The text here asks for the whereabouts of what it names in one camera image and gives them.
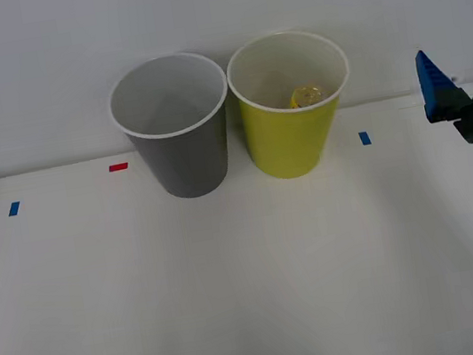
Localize yellow bottle with black cap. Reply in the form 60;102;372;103
286;82;330;112

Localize grey plastic waste bin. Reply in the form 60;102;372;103
101;44;245;210

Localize yellow-green plastic waste bin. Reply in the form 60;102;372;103
220;21;366;187

